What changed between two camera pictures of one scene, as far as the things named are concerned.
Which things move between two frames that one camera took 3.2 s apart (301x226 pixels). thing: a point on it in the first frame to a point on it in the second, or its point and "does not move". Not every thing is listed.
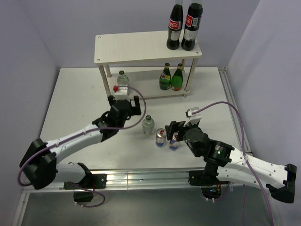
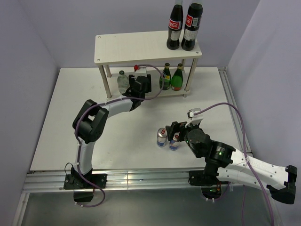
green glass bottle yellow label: (165, 79) does not move
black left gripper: (137, 103) to (131, 80)
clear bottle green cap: (122, 79) does not move
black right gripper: (173, 127) does not move
